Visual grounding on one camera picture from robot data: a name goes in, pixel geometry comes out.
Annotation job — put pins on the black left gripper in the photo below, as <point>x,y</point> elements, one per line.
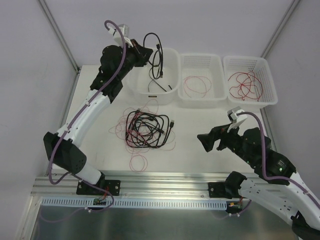
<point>139,52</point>

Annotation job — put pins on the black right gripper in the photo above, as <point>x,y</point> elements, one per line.
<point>221,139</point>

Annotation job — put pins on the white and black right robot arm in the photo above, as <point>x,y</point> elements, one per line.
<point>300,208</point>

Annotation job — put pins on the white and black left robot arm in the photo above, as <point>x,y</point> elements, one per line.
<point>63,147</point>

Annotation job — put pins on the white solid plastic tub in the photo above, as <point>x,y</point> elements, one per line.
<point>156,86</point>

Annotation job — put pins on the white perforated middle basket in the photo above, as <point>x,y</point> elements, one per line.
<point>202,83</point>

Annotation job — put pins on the white perforated basket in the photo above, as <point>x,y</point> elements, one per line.
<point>202,83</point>
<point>249,82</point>

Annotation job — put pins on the white perforated right basket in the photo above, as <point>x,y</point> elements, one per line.
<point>249,82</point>

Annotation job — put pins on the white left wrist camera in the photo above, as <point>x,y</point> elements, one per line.
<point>124,30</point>

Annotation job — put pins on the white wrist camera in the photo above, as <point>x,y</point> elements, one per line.
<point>124,30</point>
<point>236,118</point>

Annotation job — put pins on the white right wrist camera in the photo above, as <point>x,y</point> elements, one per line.
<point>236,118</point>

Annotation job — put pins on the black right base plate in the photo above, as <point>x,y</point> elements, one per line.
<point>219,190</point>

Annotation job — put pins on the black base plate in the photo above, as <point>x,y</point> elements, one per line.
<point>112,186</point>
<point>219,190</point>

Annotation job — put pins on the aluminium mounting rail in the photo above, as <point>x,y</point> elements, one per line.
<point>144,185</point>

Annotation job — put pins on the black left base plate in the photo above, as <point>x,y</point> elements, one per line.
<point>112,186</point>

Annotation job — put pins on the white slotted cable duct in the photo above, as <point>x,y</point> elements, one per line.
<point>139,203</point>

